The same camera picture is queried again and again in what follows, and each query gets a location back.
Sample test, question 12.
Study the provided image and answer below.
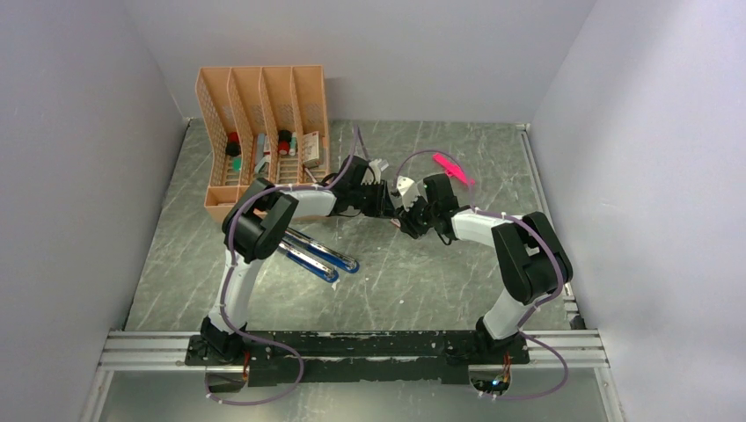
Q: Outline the pink plastic clip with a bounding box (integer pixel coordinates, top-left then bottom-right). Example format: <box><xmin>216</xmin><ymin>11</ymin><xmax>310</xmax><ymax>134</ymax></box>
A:
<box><xmin>432</xmin><ymin>153</ymin><xmax>475</xmax><ymax>186</ymax></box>

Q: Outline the white box in organizer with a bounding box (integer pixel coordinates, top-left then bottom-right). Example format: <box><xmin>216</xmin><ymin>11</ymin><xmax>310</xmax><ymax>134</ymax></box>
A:
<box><xmin>302</xmin><ymin>131</ymin><xmax>322</xmax><ymax>169</ymax></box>

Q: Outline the grey stapler in organizer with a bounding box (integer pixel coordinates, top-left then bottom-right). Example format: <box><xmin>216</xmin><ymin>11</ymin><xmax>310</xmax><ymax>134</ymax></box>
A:
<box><xmin>253</xmin><ymin>133</ymin><xmax>271</xmax><ymax>175</ymax></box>

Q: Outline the orange plastic desk organizer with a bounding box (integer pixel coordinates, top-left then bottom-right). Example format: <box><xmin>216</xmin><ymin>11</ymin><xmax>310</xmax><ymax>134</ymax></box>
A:
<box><xmin>195</xmin><ymin>65</ymin><xmax>332</xmax><ymax>222</ymax></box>

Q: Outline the red black bottle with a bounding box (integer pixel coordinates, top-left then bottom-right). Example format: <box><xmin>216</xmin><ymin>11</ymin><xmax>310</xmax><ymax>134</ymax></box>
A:
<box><xmin>224</xmin><ymin>132</ymin><xmax>241</xmax><ymax>157</ymax></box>
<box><xmin>277</xmin><ymin>129</ymin><xmax>292</xmax><ymax>156</ymax></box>

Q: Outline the red black bottle right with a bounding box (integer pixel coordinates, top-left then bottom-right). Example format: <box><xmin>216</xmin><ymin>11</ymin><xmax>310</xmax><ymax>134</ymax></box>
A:
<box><xmin>277</xmin><ymin>129</ymin><xmax>292</xmax><ymax>156</ymax></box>

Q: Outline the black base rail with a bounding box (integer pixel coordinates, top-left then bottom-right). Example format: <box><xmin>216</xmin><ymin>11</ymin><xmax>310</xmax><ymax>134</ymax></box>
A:
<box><xmin>184</xmin><ymin>330</ymin><xmax>530</xmax><ymax>386</ymax></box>

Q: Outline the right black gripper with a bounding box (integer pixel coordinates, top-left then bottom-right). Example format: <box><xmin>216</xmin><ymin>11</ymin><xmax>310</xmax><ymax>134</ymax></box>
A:
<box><xmin>394</xmin><ymin>192</ymin><xmax>437</xmax><ymax>240</ymax></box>

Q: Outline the blue stapler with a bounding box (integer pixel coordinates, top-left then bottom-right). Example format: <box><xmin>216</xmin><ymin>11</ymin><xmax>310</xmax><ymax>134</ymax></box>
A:
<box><xmin>282</xmin><ymin>229</ymin><xmax>360</xmax><ymax>273</ymax></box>
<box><xmin>278</xmin><ymin>241</ymin><xmax>339</xmax><ymax>284</ymax></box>

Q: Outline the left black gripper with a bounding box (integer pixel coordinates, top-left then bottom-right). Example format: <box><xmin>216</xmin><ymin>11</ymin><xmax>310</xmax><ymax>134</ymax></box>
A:
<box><xmin>351</xmin><ymin>181</ymin><xmax>397</xmax><ymax>222</ymax></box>

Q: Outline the red black bottle left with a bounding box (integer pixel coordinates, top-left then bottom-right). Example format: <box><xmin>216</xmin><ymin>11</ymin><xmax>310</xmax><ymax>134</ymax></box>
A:
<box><xmin>224</xmin><ymin>132</ymin><xmax>241</xmax><ymax>157</ymax></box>

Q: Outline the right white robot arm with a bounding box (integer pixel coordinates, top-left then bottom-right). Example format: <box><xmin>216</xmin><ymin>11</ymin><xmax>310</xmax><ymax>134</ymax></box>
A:
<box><xmin>395</xmin><ymin>173</ymin><xmax>574</xmax><ymax>364</ymax></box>

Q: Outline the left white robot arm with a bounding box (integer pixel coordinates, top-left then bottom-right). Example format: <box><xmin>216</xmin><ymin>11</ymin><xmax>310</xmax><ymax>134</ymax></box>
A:
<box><xmin>200</xmin><ymin>156</ymin><xmax>393</xmax><ymax>366</ymax></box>

